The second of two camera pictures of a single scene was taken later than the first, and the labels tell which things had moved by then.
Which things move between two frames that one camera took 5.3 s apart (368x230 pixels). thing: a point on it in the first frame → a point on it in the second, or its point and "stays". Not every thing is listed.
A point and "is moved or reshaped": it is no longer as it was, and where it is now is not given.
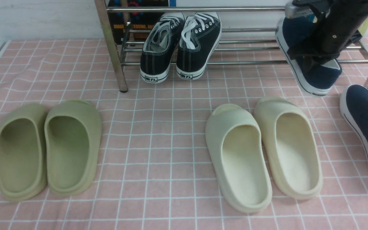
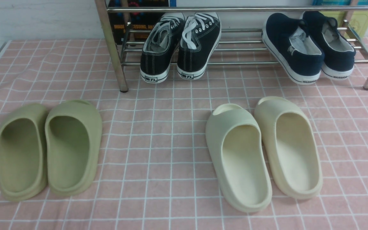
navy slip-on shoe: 366,115 → 339,53
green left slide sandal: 21,158 stays
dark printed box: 133,28 stays
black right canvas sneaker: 200,37 stays
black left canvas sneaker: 159,48 stays
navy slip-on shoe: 291,32 is moved or reshaped
